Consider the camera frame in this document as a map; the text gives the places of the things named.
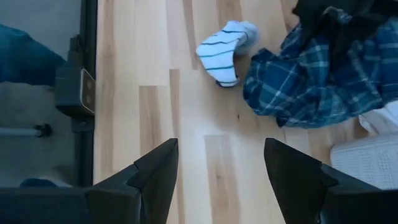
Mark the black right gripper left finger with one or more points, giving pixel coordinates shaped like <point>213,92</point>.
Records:
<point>152,193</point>

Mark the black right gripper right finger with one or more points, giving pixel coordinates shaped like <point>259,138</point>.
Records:
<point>298,193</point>

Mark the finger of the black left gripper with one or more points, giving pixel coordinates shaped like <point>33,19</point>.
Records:
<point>376,11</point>
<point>312,15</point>

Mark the blue plaid garment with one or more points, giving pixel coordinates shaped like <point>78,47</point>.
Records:
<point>295,87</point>

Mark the white striped ankle sock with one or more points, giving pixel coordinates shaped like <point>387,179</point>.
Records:
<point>217,56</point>

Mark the white perforated plastic basket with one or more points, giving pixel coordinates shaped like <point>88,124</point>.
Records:
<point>367,161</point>

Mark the person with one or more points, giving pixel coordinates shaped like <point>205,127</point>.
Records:
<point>25,56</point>

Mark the black table-level camera box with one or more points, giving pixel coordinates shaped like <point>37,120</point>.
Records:
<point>71,93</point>

